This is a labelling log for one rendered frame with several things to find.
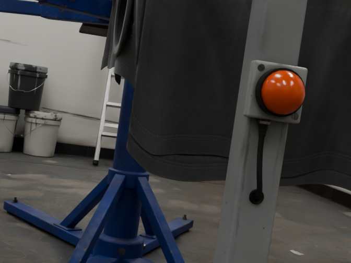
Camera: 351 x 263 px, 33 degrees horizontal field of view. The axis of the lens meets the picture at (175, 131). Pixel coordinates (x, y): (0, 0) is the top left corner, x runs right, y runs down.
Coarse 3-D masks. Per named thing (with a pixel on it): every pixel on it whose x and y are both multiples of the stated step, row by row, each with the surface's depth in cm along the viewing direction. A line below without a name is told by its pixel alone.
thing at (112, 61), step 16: (112, 0) 121; (128, 0) 81; (112, 16) 123; (128, 16) 82; (112, 32) 116; (128, 32) 85; (112, 48) 114; (128, 48) 85; (112, 64) 111; (128, 64) 86; (128, 80) 87
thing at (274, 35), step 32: (256, 0) 55; (288, 0) 53; (256, 32) 53; (288, 32) 53; (256, 64) 51; (288, 64) 53; (256, 128) 53; (256, 160) 53; (224, 192) 57; (224, 224) 55; (256, 224) 54; (224, 256) 54; (256, 256) 54
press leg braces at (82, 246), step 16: (96, 192) 228; (112, 192) 204; (144, 192) 207; (80, 208) 235; (112, 208) 203; (144, 208) 207; (160, 208) 206; (64, 224) 243; (96, 224) 195; (144, 224) 245; (160, 224) 201; (80, 240) 191; (96, 240) 194; (160, 240) 199; (80, 256) 186; (176, 256) 195
